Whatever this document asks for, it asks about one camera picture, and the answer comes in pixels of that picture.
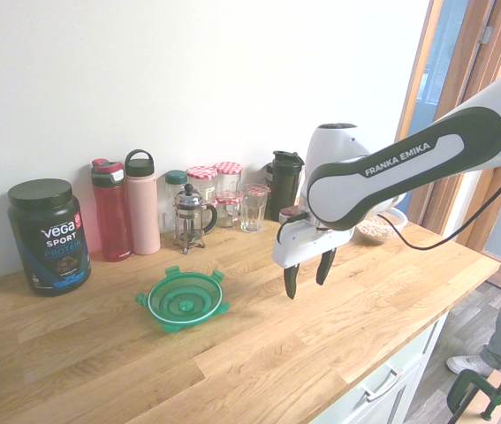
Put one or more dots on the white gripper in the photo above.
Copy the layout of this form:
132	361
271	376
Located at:
303	243

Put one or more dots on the green round container lid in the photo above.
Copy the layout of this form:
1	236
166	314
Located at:
184	300

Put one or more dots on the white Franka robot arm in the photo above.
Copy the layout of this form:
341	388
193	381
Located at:
409	168

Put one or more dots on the small jar red checkered lid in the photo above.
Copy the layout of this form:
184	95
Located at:
256	189

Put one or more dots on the glass jar red checkered lid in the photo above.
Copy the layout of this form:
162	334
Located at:
229	176
201	181
229	212

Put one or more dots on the clear plastic food container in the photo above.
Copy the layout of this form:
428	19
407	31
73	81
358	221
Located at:
398	221

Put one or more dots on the glass jar with green lid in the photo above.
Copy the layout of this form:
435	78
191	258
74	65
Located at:
174	179

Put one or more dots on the cereal rings heap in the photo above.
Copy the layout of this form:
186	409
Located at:
376	232

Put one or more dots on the clear glass tumbler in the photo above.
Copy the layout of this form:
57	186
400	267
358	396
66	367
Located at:
253	214

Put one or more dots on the black shaker bottle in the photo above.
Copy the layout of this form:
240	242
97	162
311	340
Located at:
286	181

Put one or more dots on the glass French press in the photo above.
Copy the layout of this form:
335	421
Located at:
189	221

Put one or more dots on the white base cabinet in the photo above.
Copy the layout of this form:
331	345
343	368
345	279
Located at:
409	380

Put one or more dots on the pink bottle with black cap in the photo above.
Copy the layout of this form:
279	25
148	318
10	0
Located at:
143	212

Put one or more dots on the white sneaker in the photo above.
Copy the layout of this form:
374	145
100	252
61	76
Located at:
471	365

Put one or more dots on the green metal clamp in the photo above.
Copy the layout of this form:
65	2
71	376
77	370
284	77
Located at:
457	388

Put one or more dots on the red water bottle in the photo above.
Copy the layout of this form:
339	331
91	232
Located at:
113	216

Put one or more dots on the wooden robot mounting board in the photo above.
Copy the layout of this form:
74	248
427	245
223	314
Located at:
475	405

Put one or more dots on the black Vega protein tub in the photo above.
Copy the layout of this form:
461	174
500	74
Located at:
51	238

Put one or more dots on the silver door hinge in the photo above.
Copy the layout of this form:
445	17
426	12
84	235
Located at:
486	34

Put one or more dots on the wooden door frame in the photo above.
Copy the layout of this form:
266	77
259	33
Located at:
475	66

